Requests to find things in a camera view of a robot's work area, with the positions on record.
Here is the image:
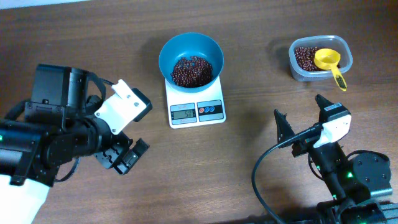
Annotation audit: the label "red beans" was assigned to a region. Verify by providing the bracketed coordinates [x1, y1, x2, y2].
[170, 56, 213, 88]

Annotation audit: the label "yellow plastic measuring scoop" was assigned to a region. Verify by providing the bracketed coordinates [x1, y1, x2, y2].
[314, 49, 347, 91]

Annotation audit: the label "teal plastic bowl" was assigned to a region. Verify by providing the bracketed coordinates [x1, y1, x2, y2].
[158, 32, 224, 93]

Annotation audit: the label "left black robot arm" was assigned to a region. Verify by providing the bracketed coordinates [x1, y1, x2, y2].
[1, 64, 152, 223]

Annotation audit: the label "clear plastic food container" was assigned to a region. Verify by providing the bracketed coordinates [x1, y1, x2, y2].
[289, 35, 353, 82]

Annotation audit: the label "white digital kitchen scale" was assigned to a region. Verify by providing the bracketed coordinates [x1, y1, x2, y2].
[165, 78, 226, 129]

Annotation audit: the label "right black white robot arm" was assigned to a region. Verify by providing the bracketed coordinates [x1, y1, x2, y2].
[274, 95, 397, 223]

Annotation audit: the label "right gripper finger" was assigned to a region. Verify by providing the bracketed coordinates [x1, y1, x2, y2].
[274, 109, 295, 148]
[315, 94, 333, 109]

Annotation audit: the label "right black camera cable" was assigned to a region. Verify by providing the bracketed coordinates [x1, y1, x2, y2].
[251, 123, 323, 224]

